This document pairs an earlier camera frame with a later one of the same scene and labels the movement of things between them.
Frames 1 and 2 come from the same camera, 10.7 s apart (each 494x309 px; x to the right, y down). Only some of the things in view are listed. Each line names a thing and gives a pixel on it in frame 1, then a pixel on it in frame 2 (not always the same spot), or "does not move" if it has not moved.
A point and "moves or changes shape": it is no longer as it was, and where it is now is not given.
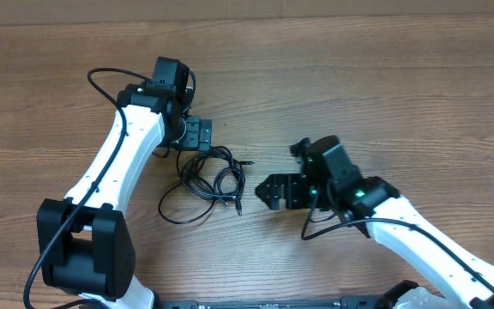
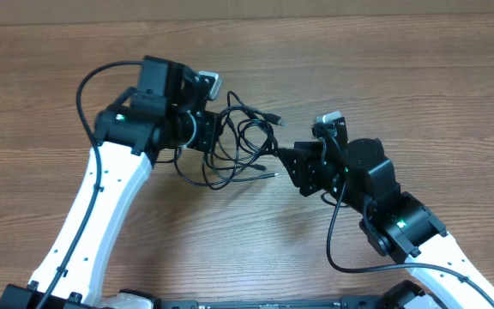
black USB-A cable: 213,172 -> 246,135
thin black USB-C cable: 238,199 moves or changes shape
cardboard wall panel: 43,12 does not move
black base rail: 342,302 does not move
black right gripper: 293,184 -> 310,166
